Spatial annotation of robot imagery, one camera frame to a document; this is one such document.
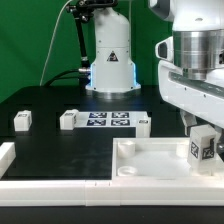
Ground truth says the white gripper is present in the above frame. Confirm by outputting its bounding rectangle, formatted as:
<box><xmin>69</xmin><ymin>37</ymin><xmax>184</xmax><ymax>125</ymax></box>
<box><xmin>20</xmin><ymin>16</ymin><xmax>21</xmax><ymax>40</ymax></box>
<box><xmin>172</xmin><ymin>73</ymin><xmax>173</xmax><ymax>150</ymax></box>
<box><xmin>158</xmin><ymin>60</ymin><xmax>224</xmax><ymax>155</ymax></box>

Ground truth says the white square table top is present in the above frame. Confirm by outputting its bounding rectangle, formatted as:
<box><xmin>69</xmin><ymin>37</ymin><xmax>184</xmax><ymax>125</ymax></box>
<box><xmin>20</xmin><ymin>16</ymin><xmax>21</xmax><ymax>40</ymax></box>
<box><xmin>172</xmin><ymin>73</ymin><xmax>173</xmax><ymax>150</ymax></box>
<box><xmin>110</xmin><ymin>137</ymin><xmax>224</xmax><ymax>182</ymax></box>

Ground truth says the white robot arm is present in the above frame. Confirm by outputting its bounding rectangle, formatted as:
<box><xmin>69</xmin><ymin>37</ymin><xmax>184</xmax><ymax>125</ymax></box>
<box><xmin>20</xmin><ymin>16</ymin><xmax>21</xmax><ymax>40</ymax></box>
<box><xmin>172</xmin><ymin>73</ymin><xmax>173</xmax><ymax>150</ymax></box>
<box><xmin>86</xmin><ymin>0</ymin><xmax>224</xmax><ymax>132</ymax></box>

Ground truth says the paper sheet with markers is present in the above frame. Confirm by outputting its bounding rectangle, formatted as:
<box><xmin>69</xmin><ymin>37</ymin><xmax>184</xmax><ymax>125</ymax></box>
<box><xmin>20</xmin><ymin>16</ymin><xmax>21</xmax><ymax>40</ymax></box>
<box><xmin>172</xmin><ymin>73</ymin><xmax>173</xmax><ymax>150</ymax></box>
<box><xmin>75</xmin><ymin>111</ymin><xmax>151</xmax><ymax>128</ymax></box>

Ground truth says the white U-shaped boundary wall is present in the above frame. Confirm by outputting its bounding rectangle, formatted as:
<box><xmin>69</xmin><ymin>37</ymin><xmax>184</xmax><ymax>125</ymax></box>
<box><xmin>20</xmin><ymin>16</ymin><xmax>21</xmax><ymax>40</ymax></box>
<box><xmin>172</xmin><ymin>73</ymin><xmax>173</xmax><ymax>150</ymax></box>
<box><xmin>0</xmin><ymin>142</ymin><xmax>224</xmax><ymax>206</ymax></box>

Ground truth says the black cable bundle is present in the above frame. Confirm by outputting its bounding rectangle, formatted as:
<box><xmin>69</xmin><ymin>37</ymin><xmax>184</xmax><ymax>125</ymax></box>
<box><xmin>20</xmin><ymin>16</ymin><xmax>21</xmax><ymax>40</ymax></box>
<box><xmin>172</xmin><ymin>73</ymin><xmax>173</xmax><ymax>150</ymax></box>
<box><xmin>44</xmin><ymin>68</ymin><xmax>92</xmax><ymax>88</ymax></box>

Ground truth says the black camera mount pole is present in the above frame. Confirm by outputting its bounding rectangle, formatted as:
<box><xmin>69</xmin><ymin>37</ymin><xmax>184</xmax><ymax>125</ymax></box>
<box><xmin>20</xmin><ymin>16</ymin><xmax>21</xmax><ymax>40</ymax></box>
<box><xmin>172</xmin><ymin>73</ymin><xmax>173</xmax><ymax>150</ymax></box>
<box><xmin>66</xmin><ymin>0</ymin><xmax>118</xmax><ymax>68</ymax></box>

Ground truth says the grey cable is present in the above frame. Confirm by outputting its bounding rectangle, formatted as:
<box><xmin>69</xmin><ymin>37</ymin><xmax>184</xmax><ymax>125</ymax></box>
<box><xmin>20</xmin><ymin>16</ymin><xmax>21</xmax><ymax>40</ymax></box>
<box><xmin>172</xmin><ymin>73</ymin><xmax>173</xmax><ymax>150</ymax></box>
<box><xmin>39</xmin><ymin>0</ymin><xmax>73</xmax><ymax>87</ymax></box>

